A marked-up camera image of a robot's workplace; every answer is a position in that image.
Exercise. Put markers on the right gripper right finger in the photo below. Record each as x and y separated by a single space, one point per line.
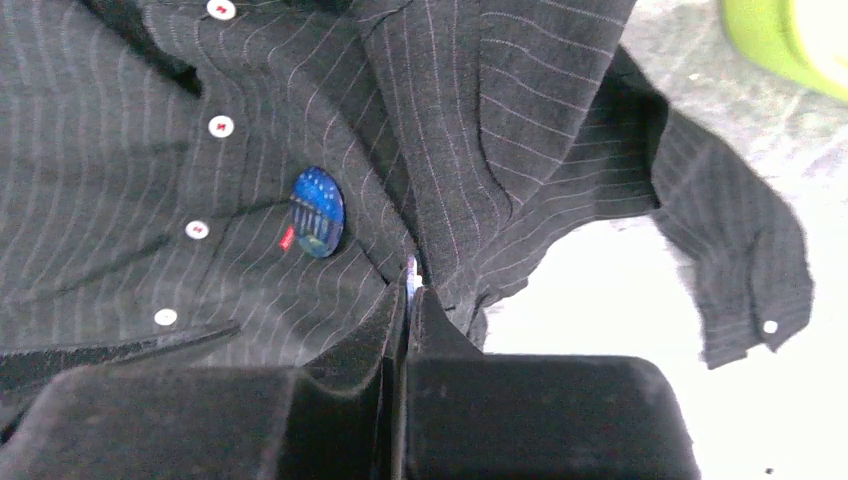
471 415

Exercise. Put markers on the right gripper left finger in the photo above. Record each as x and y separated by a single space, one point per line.
155 414

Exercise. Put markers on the white round badge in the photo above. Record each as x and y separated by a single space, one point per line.
318 212

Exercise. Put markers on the black pinstriped shirt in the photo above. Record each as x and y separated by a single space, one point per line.
149 151

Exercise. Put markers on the green plastic basin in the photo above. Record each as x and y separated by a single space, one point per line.
803 41

